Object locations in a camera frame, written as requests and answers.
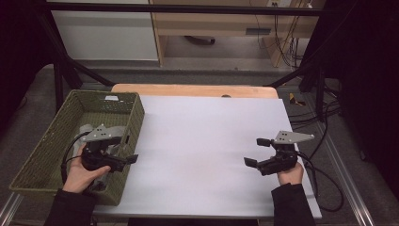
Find white table cover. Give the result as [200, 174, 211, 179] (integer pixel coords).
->
[93, 95, 323, 220]

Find yellow and black tape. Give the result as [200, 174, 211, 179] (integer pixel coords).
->
[288, 92, 307, 107]

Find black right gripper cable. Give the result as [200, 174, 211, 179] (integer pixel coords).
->
[295, 152, 345, 213]

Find wooden table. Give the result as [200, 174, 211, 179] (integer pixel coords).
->
[110, 83, 279, 100]

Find black metal stand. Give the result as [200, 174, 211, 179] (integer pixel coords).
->
[34, 6, 117, 111]
[265, 56, 327, 121]

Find black floor cables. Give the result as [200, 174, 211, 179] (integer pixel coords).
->
[287, 79, 343, 161]

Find person's left hand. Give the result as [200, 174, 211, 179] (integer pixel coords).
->
[62, 143, 112, 194]

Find green woven basket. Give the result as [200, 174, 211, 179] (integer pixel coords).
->
[8, 89, 146, 207]

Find black horizontal frame bar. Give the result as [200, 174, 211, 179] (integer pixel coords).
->
[46, 1, 326, 17]

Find wooden desk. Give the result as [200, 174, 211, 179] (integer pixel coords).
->
[149, 0, 327, 69]

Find white cabinet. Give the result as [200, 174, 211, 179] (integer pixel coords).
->
[51, 0, 160, 62]

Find person's right hand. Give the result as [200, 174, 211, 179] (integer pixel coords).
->
[277, 161, 305, 186]

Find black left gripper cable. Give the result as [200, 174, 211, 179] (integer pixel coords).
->
[59, 131, 92, 185]

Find grey cloth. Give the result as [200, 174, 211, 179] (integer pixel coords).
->
[78, 123, 130, 193]

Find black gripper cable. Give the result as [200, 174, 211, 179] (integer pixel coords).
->
[59, 131, 92, 185]
[295, 152, 345, 213]

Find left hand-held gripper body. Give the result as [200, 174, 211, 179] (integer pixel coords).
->
[80, 124, 127, 173]

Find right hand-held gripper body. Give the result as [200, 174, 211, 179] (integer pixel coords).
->
[257, 130, 315, 176]

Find aluminium rail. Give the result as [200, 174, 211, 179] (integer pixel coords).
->
[302, 92, 376, 226]
[0, 191, 24, 226]

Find bundle of hanging cables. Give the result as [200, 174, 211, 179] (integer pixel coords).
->
[248, 0, 314, 69]

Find dark object under desk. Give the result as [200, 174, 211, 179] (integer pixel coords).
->
[184, 35, 216, 46]

